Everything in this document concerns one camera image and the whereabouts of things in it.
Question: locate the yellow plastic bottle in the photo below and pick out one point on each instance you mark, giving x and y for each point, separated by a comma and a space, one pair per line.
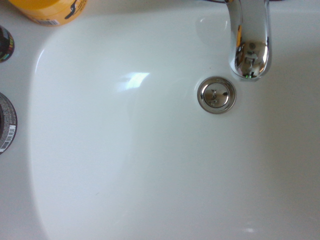
47, 11

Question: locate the chrome faucet spout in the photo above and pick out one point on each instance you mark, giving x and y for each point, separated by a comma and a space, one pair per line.
250, 37

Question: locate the black container with colourful label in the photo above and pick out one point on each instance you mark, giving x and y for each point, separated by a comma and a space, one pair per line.
5, 45

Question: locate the white ceramic sink basin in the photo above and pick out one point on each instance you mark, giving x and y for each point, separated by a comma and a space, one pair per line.
140, 150

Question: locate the chrome sink drain plug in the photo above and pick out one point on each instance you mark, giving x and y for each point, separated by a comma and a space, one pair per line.
216, 95

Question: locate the black container with barcode label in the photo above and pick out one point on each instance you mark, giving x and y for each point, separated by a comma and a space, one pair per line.
6, 125

